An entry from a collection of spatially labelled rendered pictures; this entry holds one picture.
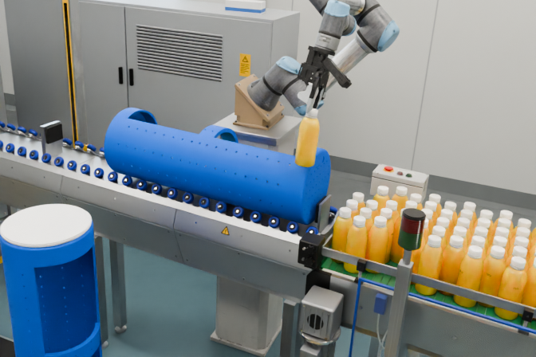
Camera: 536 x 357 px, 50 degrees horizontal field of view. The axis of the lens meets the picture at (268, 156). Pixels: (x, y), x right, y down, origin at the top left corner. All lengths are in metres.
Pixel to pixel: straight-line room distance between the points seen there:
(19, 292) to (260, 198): 0.84
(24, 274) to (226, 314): 1.27
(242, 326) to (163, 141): 1.12
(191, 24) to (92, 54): 0.86
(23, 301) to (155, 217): 0.63
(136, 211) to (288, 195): 0.71
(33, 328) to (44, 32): 2.91
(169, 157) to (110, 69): 2.12
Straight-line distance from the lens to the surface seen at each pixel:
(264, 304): 2.82
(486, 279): 1.90
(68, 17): 2.99
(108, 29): 4.20
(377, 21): 2.30
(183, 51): 3.87
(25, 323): 2.05
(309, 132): 1.87
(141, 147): 2.27
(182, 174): 2.19
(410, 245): 1.62
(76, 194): 2.60
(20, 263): 1.93
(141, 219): 2.41
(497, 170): 4.85
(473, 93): 4.68
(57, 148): 2.84
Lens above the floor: 1.95
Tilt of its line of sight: 22 degrees down
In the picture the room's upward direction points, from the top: 3 degrees clockwise
